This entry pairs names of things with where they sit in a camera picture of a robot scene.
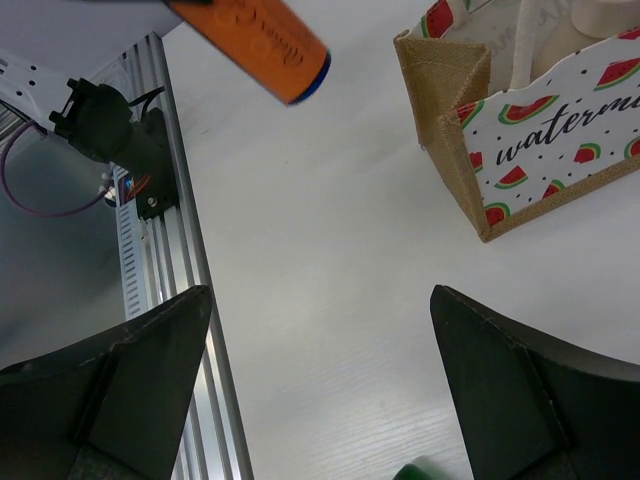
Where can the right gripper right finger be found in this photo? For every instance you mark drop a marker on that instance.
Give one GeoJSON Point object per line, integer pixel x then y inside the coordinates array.
{"type": "Point", "coordinates": [532, 406]}

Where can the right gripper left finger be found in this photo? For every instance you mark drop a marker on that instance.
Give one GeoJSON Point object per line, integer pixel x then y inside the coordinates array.
{"type": "Point", "coordinates": [112, 406]}

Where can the green dish soap bottle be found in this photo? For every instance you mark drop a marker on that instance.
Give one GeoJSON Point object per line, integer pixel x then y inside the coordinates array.
{"type": "Point", "coordinates": [427, 468]}

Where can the beige pump soap bottle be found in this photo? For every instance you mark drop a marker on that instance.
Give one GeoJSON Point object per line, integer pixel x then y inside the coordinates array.
{"type": "Point", "coordinates": [589, 22]}

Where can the orange blue spray can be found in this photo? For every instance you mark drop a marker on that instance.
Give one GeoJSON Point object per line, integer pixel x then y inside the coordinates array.
{"type": "Point", "coordinates": [266, 39]}

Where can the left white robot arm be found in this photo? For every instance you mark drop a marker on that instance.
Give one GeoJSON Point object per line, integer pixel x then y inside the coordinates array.
{"type": "Point", "coordinates": [94, 119]}

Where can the watermelon print canvas bag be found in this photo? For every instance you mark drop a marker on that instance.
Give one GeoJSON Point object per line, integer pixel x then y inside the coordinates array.
{"type": "Point", "coordinates": [507, 147]}

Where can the aluminium mounting rail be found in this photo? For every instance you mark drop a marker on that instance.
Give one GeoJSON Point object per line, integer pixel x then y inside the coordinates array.
{"type": "Point", "coordinates": [213, 443]}

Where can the white slotted cable duct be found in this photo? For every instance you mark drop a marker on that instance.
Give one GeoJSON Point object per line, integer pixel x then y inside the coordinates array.
{"type": "Point", "coordinates": [130, 247]}

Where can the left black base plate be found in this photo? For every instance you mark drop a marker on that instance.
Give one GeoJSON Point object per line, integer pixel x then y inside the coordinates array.
{"type": "Point", "coordinates": [154, 188]}

